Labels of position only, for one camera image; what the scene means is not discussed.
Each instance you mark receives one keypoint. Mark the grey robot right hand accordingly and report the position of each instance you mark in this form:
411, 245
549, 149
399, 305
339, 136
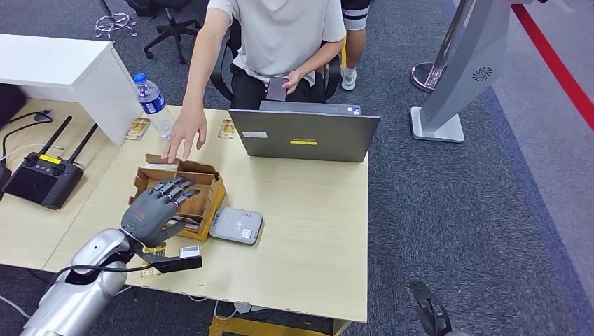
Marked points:
427, 308

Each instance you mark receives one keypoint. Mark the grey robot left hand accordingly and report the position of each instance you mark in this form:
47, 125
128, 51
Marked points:
146, 215

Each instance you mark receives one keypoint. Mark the person's left hand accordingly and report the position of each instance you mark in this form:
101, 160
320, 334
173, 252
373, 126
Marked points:
294, 82

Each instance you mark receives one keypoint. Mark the person's right hand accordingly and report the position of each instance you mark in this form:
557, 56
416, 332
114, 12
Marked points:
188, 131

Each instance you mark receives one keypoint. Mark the dark smartphone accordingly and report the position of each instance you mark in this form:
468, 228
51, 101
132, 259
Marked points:
277, 88

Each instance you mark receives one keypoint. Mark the brown cardboard card box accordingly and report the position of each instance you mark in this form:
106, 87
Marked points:
204, 178

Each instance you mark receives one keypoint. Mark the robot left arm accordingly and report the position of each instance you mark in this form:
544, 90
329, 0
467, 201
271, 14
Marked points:
79, 292

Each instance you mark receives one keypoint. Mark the person's left forearm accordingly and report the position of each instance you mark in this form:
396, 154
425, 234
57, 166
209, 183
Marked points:
322, 55

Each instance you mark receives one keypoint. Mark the person's right forearm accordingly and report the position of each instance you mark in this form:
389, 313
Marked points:
199, 83

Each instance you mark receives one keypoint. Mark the seated person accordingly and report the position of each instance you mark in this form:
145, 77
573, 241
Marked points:
278, 37

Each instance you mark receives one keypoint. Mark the standing person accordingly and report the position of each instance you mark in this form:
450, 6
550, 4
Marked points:
355, 42

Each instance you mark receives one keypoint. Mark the grey card reader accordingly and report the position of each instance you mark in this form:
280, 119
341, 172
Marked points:
234, 226

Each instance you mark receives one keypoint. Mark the black office chair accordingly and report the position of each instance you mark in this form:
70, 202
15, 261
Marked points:
333, 76
172, 30

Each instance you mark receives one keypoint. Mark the clear water bottle blue cap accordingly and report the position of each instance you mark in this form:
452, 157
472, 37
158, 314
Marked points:
151, 99

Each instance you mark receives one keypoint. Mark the grey laptop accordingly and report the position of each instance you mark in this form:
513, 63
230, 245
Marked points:
301, 134

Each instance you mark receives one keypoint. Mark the white shoe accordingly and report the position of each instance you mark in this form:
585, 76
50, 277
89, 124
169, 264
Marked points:
349, 80

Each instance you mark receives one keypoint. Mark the light wood desk side panel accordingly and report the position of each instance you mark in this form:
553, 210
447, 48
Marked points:
342, 329

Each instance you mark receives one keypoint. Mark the black remote controller with antennas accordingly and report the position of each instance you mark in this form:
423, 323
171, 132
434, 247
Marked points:
42, 181

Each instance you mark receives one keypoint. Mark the small black device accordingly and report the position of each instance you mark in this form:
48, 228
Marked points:
3, 183

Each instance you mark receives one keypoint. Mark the white cabinet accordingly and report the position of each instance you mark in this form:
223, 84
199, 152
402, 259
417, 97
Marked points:
55, 60

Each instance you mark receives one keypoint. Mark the black rounded object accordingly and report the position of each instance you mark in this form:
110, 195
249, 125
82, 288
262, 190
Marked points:
10, 104

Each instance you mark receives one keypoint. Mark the grey kiosk stand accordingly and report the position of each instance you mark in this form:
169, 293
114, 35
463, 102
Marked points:
478, 60

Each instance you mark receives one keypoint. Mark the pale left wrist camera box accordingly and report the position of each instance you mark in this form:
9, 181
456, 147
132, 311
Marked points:
190, 252

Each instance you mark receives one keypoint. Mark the chrome stanchion post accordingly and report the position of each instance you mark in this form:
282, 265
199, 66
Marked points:
424, 74

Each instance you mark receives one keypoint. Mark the yellow base plate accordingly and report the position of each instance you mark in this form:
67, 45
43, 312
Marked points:
260, 329

